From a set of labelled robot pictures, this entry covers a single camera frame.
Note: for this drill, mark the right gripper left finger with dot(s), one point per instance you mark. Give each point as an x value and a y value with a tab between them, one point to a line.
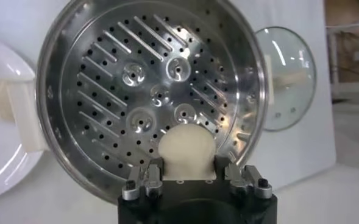
142	182

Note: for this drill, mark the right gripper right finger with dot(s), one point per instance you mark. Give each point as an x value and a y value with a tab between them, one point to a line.
246	181

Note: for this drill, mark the white steamed baozi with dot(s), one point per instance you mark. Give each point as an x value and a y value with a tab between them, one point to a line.
186	149

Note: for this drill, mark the round glass pot lid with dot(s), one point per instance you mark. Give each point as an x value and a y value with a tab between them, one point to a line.
292	91

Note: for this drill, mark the steel steamer basket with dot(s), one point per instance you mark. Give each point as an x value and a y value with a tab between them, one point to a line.
121	91

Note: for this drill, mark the white round plate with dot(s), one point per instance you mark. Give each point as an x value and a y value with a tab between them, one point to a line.
2	170

